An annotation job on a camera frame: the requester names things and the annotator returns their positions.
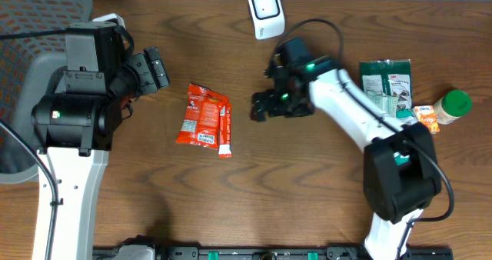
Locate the light teal snack pack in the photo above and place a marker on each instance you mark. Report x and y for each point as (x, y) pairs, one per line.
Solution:
(385, 102)

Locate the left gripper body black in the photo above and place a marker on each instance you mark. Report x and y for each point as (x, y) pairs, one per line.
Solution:
(151, 72)

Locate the small orange box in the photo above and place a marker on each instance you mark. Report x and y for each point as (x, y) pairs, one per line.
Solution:
(425, 114)

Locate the grey plastic shopping basket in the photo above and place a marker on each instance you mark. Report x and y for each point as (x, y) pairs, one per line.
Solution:
(27, 63)

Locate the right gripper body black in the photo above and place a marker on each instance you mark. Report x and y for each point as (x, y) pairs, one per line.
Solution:
(288, 105)

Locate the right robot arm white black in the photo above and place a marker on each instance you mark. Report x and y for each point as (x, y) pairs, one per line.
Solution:
(401, 175)

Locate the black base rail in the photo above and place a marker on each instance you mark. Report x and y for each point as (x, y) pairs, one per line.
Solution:
(337, 252)

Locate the red snack bag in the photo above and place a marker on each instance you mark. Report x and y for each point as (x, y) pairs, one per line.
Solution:
(202, 117)

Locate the green lid jar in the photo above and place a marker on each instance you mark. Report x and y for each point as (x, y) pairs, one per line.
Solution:
(452, 106)

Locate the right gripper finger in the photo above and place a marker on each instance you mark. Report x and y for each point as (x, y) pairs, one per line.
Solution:
(257, 114)
(261, 99)

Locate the green white wipes pack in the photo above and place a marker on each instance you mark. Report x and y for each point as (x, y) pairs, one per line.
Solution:
(392, 77)

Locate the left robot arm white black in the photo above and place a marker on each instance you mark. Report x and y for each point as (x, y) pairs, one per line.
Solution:
(77, 131)

